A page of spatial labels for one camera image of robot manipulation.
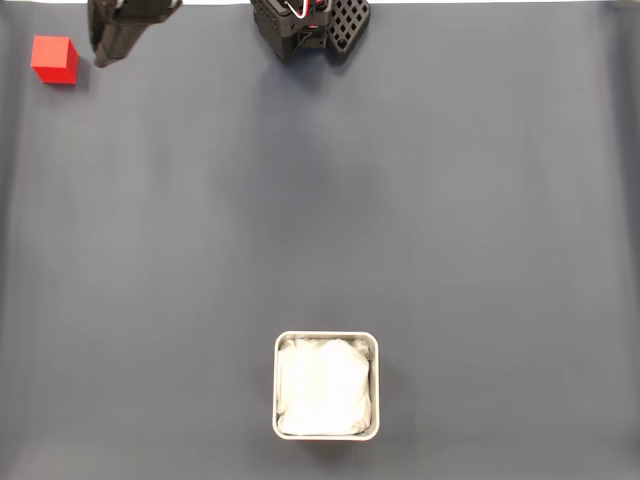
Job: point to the dark grey table mat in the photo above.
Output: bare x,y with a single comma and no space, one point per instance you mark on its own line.
475,225

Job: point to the square white metal box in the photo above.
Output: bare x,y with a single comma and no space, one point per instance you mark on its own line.
275,385

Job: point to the red cube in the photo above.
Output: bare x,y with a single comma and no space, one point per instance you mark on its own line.
50,52

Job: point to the white crumpled cloth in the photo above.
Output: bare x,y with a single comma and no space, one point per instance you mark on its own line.
325,385

